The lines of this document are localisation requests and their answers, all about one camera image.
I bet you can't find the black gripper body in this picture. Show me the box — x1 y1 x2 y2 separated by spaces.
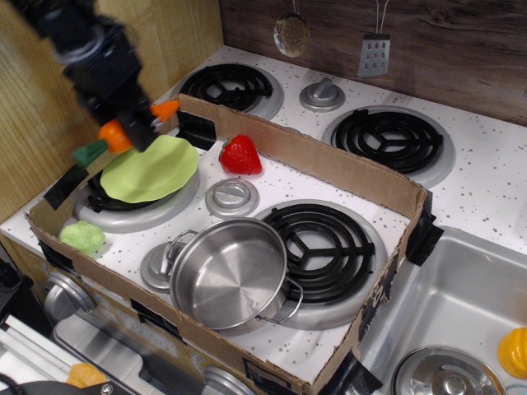
61 24 152 128

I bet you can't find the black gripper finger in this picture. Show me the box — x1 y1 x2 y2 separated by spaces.
117 109 160 152

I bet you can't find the orange toy carrot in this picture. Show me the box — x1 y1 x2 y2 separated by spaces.
72 100 180 168

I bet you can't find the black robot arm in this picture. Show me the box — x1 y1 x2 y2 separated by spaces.
11 1 158 151

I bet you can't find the light green plate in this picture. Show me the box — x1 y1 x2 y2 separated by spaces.
100 135 198 203

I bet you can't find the front left black burner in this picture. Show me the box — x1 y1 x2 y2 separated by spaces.
72 170 201 234

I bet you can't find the black burner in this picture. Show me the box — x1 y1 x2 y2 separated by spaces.
256 199 387 330
321 105 455 188
72 170 201 234
171 63 284 120

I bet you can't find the back left black burner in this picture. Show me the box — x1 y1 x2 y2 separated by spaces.
171 63 284 120

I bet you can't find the red toy strawberry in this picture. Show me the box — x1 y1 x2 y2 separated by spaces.
219 135 263 174

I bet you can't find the silver centre stove knob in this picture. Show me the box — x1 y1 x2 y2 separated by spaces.
205 178 259 218

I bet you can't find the silver stove knob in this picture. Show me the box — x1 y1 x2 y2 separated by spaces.
140 241 184 294
205 178 259 218
299 77 346 112

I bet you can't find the green toy lettuce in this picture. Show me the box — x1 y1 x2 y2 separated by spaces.
59 221 105 255

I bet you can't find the silver front stove knob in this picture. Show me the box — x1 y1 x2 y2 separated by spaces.
140 241 184 294

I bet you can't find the cardboard fence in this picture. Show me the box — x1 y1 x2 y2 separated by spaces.
27 95 433 394

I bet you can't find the stainless steel pot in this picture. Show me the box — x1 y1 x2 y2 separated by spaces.
170 217 304 336

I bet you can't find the hanging slotted metal spoon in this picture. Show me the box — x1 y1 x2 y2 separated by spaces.
273 1 310 58

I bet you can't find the silver back stove knob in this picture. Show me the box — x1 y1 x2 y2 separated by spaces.
299 77 346 112

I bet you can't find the silver oven dial left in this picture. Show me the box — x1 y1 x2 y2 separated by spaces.
44 272 96 322

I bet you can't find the silver oven dial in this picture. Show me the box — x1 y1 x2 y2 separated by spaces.
44 272 96 322
201 366 245 395

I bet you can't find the front right black burner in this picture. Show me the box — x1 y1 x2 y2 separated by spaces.
256 199 387 330

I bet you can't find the hanging metal spatula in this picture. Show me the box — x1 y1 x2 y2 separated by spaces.
357 1 391 78

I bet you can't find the orange toy bottom left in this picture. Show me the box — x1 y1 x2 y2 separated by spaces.
66 363 108 388

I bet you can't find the back right black burner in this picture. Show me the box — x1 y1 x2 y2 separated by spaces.
321 105 455 188

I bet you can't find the silver oven dial right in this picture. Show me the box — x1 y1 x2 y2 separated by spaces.
201 366 245 395

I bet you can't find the silver sink basin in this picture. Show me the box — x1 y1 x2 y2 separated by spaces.
359 227 526 394

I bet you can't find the silver pot lid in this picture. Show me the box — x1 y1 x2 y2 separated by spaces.
391 346 506 395

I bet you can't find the yellow toy in sink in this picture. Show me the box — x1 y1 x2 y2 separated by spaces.
498 328 527 379

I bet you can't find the black cable bottom left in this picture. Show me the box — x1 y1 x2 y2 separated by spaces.
0 372 21 395

